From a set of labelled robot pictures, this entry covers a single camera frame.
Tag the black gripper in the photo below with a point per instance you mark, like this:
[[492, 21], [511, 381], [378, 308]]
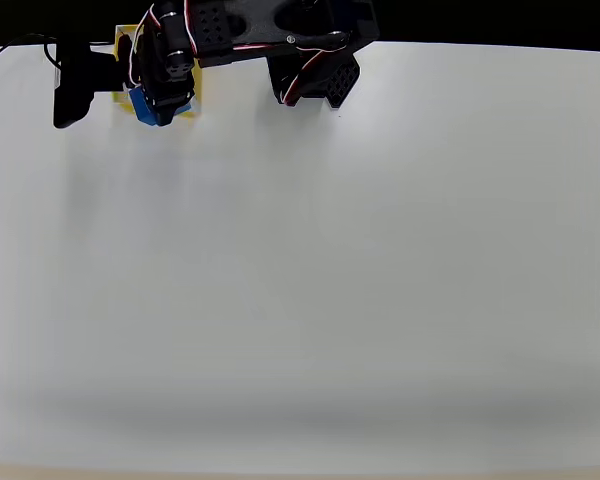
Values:
[[163, 102]]

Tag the blue block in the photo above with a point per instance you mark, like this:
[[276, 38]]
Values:
[[141, 106]]

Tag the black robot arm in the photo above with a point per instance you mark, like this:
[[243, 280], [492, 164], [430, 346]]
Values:
[[310, 25]]

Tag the yellow cardboard box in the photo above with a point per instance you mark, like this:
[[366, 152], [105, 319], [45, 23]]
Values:
[[198, 85]]

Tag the black bar webcam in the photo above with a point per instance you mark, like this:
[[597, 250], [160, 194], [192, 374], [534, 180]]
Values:
[[75, 85]]

